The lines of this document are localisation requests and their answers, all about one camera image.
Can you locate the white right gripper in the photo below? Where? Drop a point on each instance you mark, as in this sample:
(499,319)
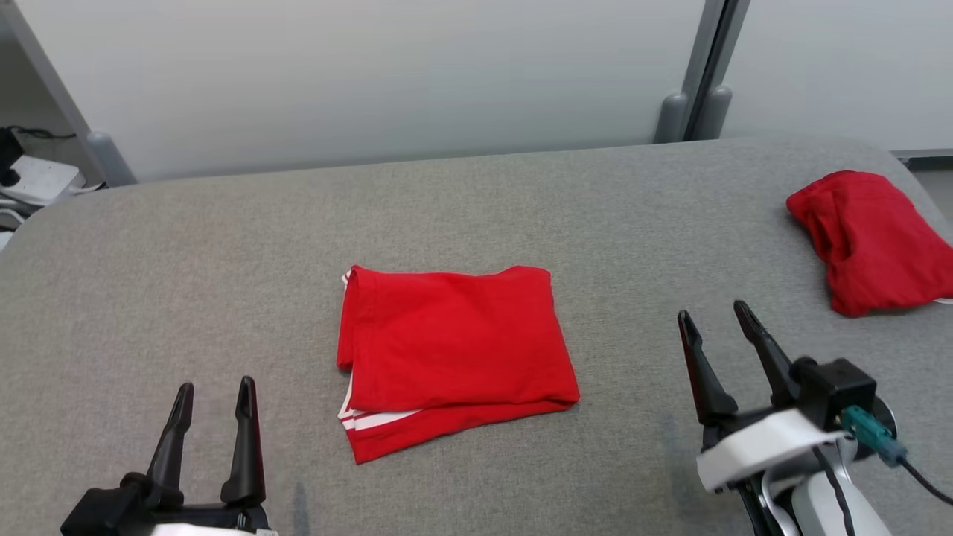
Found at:
(759,447)

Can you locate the red shorts with white stripe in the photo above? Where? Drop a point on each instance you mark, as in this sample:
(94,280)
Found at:
(878,238)

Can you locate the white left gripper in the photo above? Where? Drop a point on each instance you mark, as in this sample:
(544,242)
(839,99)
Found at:
(208,521)

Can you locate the grey partition base rail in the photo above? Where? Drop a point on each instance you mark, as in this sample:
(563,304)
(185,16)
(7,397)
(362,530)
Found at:
(923,154)

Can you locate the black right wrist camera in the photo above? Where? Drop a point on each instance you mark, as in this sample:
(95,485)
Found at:
(837,391)

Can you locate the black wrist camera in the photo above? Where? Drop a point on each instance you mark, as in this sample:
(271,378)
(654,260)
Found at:
(837,391)
(100,514)

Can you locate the red Bulls jersey white sleeves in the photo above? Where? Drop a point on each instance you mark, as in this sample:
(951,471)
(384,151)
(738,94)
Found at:
(454,342)

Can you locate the white power strip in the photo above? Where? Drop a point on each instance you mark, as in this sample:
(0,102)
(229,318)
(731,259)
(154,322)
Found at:
(41,179)

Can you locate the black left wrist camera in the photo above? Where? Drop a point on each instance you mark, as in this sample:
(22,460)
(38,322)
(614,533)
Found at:
(100,514)

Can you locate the grey partition post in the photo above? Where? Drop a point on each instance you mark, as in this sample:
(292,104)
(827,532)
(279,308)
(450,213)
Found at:
(672,119)
(715,112)
(108,160)

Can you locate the black power adapter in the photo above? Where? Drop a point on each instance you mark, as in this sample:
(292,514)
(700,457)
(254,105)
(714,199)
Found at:
(9,152)

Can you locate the teal right camera connector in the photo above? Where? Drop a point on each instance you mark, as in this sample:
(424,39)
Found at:
(875,435)

